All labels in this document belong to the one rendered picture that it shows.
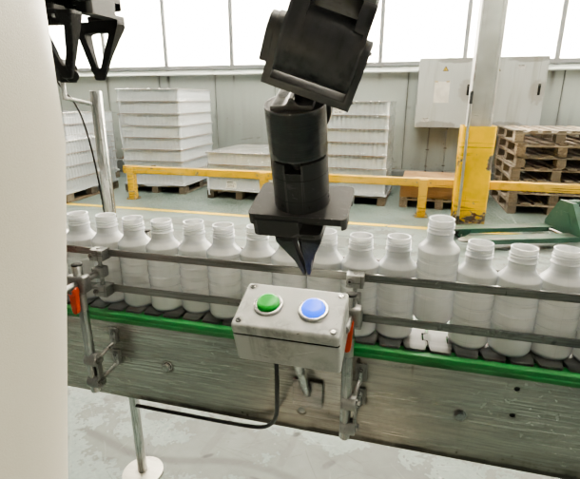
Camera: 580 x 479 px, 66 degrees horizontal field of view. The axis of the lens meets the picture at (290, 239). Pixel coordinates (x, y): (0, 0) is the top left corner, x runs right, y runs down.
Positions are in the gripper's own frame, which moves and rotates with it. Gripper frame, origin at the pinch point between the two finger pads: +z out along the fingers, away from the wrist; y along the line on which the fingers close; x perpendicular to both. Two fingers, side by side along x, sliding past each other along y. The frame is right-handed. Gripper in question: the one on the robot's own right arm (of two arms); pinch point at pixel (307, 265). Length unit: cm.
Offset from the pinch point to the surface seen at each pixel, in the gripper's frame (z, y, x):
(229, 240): 10.1, 17.4, -15.8
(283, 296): 7.5, 4.1, -2.1
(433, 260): 8.9, -15.1, -13.9
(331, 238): 8.5, 0.3, -16.8
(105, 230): 10.2, 41.6, -15.9
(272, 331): 7.8, 4.1, 3.9
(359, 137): 214, 52, -507
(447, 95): 211, -60, -655
